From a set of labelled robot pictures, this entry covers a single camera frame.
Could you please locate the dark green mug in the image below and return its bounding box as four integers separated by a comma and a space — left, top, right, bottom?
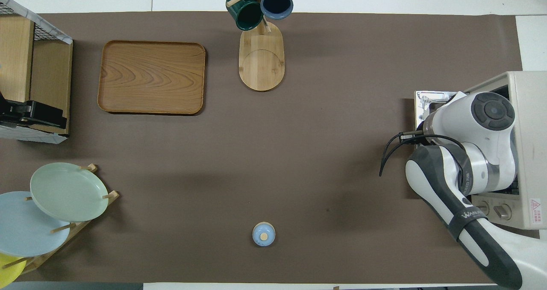
226, 0, 264, 31

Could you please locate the large light blue plate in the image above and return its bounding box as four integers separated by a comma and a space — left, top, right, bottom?
0, 191, 71, 258

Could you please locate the black wire basket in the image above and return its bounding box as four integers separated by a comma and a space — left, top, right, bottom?
0, 0, 74, 144

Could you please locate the white toaster oven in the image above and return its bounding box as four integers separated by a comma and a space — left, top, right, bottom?
464, 71, 547, 230

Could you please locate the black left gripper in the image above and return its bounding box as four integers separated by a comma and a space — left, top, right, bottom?
0, 91, 68, 130

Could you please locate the small blue lid wooden knob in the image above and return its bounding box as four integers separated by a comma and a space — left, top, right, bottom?
252, 222, 276, 247

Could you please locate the brown table mat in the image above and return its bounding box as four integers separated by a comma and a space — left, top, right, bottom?
0, 12, 524, 284

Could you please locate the pale green plate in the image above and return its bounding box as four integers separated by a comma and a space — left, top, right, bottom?
30, 162, 109, 222

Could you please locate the wooden mug tree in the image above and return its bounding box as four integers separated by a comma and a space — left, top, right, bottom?
226, 0, 295, 92

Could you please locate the wooden shelf box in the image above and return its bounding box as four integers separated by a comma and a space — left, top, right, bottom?
0, 15, 74, 137

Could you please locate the glass oven door with handle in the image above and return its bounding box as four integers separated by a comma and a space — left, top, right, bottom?
414, 90, 462, 132

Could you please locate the wooden serving tray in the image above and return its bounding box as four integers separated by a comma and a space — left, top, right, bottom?
97, 40, 206, 115

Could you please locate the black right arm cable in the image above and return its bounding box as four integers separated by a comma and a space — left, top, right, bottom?
379, 130, 466, 177

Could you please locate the yellow plate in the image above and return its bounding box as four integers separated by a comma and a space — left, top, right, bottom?
0, 252, 26, 284

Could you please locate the blue mug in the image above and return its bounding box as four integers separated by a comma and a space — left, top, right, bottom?
260, 0, 294, 20

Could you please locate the wooden plate rack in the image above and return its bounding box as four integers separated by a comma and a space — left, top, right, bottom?
13, 164, 120, 275

